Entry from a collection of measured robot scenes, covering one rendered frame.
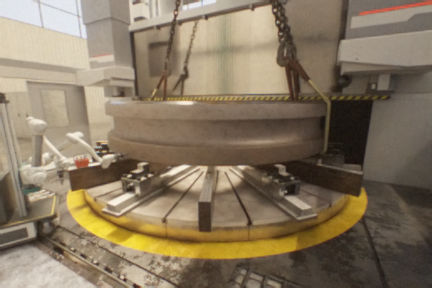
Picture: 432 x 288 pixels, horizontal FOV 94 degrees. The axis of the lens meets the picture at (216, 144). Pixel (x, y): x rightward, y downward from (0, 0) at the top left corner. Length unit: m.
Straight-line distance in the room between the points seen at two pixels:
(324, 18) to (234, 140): 3.69
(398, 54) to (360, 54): 0.41
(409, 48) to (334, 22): 2.30
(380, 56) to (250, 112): 1.84
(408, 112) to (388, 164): 1.14
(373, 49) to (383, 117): 2.28
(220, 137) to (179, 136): 0.62
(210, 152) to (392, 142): 4.09
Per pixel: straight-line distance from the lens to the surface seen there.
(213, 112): 2.80
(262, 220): 2.80
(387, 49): 3.65
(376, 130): 5.62
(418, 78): 4.72
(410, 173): 5.95
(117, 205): 3.02
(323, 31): 5.63
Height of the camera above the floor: 1.76
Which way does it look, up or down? 12 degrees down
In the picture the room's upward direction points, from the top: straight up
